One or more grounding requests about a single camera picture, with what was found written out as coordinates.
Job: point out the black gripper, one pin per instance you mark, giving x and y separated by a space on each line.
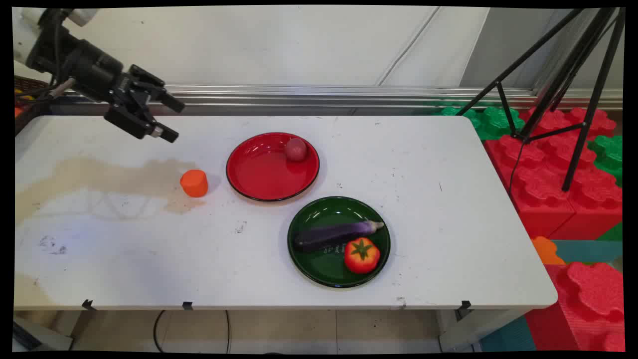
97 70

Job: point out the purple toy eggplant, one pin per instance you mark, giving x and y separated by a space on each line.
334 234

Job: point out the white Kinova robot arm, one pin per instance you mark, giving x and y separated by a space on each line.
22 37

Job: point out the orange carrot piece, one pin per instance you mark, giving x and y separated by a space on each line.
194 183

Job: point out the brown basket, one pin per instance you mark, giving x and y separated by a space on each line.
27 85

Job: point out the red plate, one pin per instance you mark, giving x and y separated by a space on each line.
264 172

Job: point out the small red round fruit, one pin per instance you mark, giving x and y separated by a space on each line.
296 149

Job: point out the black table clip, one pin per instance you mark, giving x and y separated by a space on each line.
464 308
88 304
187 305

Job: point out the green plate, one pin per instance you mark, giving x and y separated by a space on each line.
324 267

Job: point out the red toy tomato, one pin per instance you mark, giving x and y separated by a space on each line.
362 256

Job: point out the green foam block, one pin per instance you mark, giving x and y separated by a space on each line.
491 122
609 154

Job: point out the white table leg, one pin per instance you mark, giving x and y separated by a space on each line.
473 329

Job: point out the red foam block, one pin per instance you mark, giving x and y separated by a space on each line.
543 174
588 309

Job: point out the orange foam piece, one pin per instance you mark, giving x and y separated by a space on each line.
546 251

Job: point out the teal foam mat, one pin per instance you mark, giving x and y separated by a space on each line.
588 251

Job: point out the aluminium rail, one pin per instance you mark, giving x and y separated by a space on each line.
324 94

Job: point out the black camera tripod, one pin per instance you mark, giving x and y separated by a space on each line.
573 65

